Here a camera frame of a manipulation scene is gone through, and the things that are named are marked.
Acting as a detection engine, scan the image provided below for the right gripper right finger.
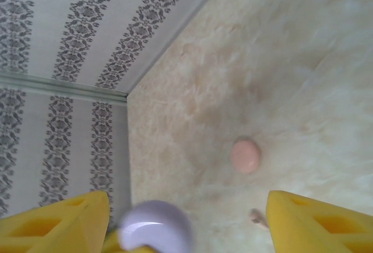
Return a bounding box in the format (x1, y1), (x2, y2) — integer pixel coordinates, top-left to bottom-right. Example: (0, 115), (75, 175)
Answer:
(266, 189), (373, 253)

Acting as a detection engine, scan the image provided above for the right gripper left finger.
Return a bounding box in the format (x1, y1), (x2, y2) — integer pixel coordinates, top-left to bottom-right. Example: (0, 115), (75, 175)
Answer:
(0, 190), (111, 253)

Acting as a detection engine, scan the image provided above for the purple round charging case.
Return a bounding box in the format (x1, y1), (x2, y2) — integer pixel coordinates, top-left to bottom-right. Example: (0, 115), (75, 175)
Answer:
(119, 199), (195, 253)

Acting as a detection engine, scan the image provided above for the pink round charging case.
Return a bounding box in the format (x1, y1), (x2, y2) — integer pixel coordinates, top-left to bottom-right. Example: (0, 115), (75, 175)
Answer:
(230, 136), (262, 175)

